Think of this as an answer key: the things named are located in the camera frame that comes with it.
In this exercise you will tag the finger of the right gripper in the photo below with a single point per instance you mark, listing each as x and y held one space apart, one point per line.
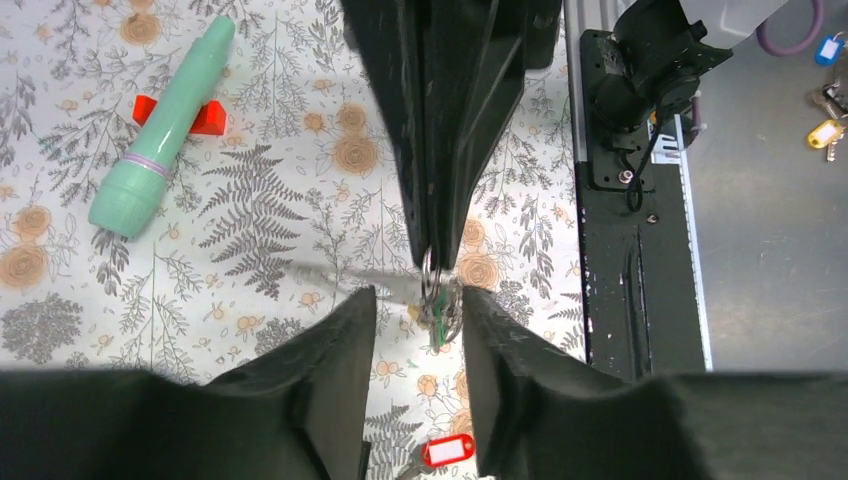
386 36
476 55

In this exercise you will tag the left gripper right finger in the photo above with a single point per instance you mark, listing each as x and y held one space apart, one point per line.
538 413

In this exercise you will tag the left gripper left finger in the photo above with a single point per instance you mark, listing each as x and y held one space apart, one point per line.
295 412

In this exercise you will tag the key with red tag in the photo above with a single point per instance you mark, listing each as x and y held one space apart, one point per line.
431 455

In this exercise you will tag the keyring with coloured key tags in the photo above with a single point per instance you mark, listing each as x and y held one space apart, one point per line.
436 296

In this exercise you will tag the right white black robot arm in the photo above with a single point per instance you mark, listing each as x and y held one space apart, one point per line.
666 56

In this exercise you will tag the floral patterned table mat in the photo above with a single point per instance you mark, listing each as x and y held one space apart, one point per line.
257 227

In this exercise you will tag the mint green flashlight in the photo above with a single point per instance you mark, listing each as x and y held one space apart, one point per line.
132 191

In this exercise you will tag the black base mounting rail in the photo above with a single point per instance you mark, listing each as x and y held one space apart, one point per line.
640 288

